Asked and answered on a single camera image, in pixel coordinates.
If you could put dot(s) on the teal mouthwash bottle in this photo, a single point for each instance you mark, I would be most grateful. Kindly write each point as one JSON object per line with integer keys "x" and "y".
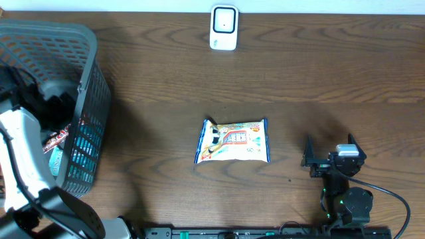
{"x": 55, "y": 161}

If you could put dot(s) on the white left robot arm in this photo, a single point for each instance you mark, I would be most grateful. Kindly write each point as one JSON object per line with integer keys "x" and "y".
{"x": 36, "y": 206}

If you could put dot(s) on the red chocolate bar wrapper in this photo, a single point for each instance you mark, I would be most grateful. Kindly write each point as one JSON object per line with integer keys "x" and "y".
{"x": 56, "y": 138}

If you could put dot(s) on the grey plastic basket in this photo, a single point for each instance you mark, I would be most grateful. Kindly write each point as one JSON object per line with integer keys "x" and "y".
{"x": 61, "y": 59}

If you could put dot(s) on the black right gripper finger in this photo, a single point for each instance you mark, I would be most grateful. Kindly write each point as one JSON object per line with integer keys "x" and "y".
{"x": 352, "y": 141}
{"x": 308, "y": 155}

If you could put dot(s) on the yellow snack bag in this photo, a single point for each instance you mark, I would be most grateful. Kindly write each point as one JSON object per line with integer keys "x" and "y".
{"x": 246, "y": 141}

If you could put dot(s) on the white barcode scanner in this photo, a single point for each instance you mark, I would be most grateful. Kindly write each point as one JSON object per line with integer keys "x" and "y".
{"x": 223, "y": 27}

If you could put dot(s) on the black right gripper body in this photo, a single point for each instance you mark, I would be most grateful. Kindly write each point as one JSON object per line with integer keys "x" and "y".
{"x": 321, "y": 166}

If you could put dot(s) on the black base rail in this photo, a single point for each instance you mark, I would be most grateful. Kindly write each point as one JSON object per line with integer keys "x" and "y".
{"x": 249, "y": 233}

